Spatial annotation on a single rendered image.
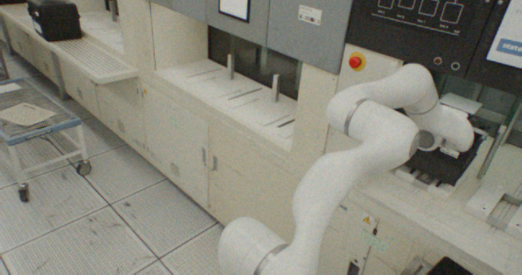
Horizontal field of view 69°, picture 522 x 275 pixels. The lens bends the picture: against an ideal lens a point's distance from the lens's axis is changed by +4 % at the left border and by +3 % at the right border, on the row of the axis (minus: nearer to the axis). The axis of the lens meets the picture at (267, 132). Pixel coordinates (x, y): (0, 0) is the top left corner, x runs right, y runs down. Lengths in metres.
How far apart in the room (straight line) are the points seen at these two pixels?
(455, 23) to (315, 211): 0.67
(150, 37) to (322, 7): 1.30
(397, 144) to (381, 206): 0.70
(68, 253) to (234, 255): 1.78
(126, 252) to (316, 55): 1.61
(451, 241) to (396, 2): 0.79
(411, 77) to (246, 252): 0.54
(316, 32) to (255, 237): 0.84
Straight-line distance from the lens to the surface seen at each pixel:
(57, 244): 2.58
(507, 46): 1.15
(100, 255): 2.43
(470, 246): 1.45
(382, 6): 1.26
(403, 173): 1.61
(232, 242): 0.81
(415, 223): 1.45
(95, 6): 3.89
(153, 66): 2.45
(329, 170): 0.80
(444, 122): 1.16
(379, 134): 0.82
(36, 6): 3.20
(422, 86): 0.94
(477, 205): 1.59
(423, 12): 1.20
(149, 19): 2.37
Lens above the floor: 1.76
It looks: 31 degrees down
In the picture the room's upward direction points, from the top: 5 degrees clockwise
